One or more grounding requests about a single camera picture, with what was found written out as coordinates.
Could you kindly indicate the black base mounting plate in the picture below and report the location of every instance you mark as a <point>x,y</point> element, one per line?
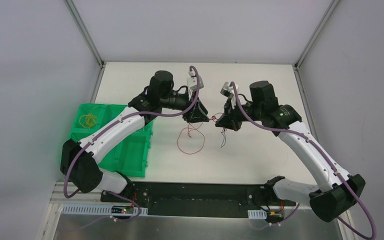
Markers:
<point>202,199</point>

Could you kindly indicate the right white cable duct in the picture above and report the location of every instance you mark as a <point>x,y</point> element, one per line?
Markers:
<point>257,214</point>

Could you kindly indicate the green plastic compartment bin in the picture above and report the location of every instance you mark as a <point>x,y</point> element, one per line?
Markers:
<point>130,156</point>

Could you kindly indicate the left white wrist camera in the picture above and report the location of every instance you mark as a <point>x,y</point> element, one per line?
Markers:
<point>194,83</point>

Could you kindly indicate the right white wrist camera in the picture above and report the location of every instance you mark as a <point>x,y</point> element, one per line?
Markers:
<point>228,91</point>

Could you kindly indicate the left white cable duct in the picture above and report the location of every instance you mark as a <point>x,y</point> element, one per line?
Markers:
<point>99,210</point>

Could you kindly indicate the white cable duct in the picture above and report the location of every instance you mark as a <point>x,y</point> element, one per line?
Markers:
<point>99,210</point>
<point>257,214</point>

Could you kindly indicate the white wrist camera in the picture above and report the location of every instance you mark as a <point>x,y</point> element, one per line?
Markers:
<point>194,83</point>
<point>228,91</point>

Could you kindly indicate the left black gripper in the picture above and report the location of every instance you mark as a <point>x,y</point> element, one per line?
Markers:
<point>193,108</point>

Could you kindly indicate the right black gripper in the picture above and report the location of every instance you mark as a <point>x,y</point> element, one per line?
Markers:
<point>230,114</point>

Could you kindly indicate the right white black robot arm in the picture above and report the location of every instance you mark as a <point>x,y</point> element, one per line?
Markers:
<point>335,190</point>

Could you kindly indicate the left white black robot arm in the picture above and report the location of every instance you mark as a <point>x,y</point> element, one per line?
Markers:
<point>80,159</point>

